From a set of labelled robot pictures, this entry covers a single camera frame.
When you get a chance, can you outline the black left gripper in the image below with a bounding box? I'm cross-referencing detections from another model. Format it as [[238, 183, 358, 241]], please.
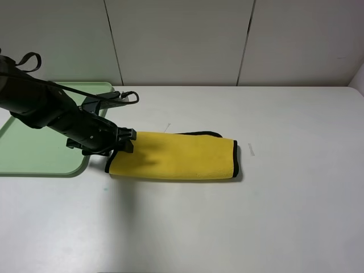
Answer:
[[66, 111, 137, 156]]

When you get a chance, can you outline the yellow towel with black trim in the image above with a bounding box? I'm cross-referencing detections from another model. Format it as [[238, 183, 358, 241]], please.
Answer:
[[105, 131, 239, 180]]

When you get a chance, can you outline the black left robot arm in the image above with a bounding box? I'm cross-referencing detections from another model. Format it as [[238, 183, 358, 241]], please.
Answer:
[[1, 52, 137, 156]]

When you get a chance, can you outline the light green plastic tray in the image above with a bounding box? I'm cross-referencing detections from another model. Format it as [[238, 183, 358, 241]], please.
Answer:
[[0, 81, 115, 178]]

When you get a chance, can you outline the clear tape strip right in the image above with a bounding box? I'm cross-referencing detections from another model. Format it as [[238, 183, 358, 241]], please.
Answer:
[[248, 143, 255, 156]]

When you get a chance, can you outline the black left camera cable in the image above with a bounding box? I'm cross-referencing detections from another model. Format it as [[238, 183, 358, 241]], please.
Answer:
[[0, 51, 140, 106]]

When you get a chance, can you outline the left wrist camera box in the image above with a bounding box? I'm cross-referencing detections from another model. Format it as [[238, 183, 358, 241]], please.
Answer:
[[81, 91, 127, 115]]

